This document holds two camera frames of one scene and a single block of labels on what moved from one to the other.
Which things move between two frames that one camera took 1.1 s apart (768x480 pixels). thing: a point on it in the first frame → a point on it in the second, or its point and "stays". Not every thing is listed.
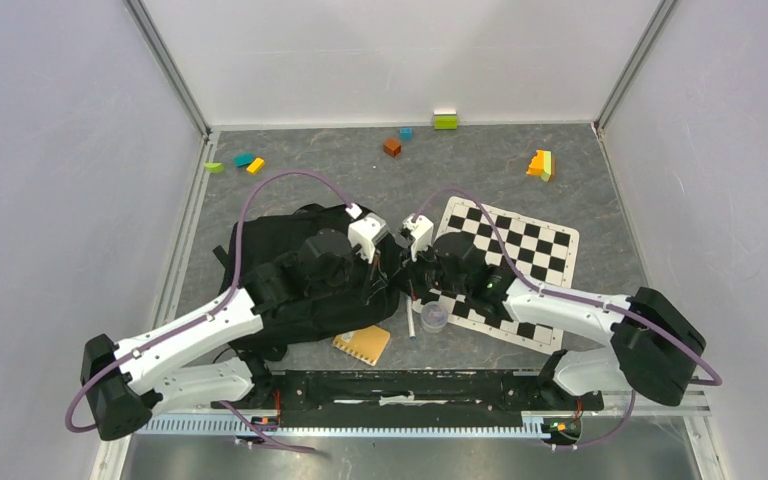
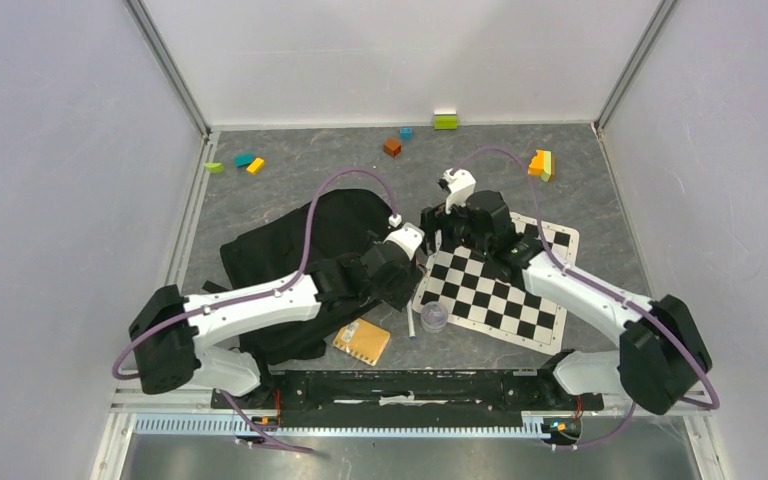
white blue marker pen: (411, 323) stays
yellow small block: (256, 166) stays
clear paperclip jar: (434, 316) stays
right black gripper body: (431, 274) → (454, 228)
